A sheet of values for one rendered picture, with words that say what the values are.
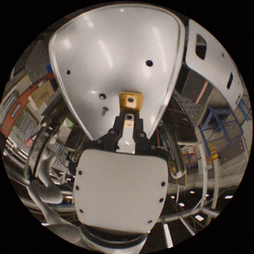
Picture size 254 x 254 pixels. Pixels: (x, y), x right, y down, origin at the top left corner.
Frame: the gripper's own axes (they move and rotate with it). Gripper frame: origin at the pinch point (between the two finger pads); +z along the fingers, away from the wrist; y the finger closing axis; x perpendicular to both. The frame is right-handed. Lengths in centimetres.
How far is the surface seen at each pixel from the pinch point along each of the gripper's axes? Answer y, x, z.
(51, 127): -18.1, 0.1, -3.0
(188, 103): 41, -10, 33
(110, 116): -4.2, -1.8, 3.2
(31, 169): -20.8, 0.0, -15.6
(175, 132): 11.4, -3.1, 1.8
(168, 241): 128, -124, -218
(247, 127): 777, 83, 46
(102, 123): -6.6, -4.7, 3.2
